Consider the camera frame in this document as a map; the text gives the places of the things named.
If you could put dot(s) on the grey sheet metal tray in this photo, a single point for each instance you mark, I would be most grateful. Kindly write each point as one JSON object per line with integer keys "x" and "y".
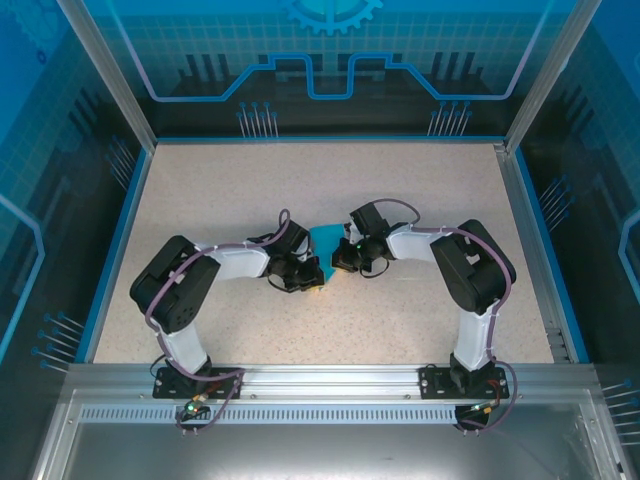
{"x": 320, "y": 455}

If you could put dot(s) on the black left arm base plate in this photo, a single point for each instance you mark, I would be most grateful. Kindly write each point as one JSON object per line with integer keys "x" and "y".
{"x": 170, "y": 387}

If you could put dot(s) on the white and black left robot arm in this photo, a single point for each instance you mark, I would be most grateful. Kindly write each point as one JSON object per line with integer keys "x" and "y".
{"x": 240, "y": 262}

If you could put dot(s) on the blue table edge strip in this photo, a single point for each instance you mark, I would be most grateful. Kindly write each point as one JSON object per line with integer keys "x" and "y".
{"x": 550, "y": 250}
{"x": 132, "y": 200}

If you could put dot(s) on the aluminium frame post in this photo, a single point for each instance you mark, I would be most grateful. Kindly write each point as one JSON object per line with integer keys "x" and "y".
{"x": 550, "y": 75}
{"x": 111, "y": 75}

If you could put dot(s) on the aluminium cross beam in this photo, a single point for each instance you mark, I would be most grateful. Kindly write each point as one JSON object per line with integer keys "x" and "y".
{"x": 325, "y": 382}

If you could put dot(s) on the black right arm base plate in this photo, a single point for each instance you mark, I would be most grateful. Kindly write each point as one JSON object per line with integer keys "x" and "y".
{"x": 432, "y": 382}

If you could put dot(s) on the aluminium side rail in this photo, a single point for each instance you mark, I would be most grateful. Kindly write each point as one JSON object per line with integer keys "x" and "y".
{"x": 533, "y": 250}

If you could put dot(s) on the blue printed gear panel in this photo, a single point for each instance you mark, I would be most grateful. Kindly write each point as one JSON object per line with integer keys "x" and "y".
{"x": 200, "y": 30}

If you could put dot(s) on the blue cloth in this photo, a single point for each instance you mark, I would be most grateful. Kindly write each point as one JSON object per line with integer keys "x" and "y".
{"x": 325, "y": 245}

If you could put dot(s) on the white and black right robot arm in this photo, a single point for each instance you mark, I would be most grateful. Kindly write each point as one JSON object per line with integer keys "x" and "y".
{"x": 475, "y": 335}

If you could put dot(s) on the blue printed side panel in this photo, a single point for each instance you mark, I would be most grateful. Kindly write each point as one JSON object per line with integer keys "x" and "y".
{"x": 600, "y": 200}
{"x": 40, "y": 200}

